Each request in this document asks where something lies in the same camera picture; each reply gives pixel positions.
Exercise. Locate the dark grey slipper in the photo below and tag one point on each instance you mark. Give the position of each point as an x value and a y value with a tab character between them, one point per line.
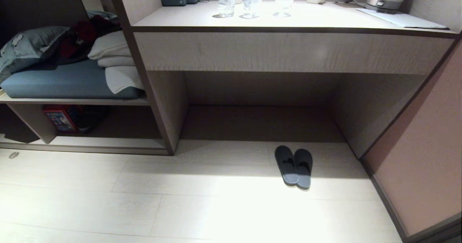
287	165
304	168

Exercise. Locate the wooden desk unit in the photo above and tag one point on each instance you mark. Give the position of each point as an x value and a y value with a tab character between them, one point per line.
288	51

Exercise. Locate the folded white towel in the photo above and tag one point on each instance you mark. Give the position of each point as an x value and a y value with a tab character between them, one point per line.
115	60

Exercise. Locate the black bag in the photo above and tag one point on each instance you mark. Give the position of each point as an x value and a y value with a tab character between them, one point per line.
94	116

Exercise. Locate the blue seat cushion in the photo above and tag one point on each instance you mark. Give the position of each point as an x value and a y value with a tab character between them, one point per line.
68	82

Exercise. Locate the dark red garment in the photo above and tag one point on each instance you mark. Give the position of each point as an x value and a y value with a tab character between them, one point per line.
81	37

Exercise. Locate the red printed box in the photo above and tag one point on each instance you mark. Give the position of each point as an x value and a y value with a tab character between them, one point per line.
62	118

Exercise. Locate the white paper mat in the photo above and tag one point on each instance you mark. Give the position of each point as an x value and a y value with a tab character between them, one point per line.
402	19

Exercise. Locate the grey pillow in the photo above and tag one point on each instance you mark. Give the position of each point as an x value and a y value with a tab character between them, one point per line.
30	46

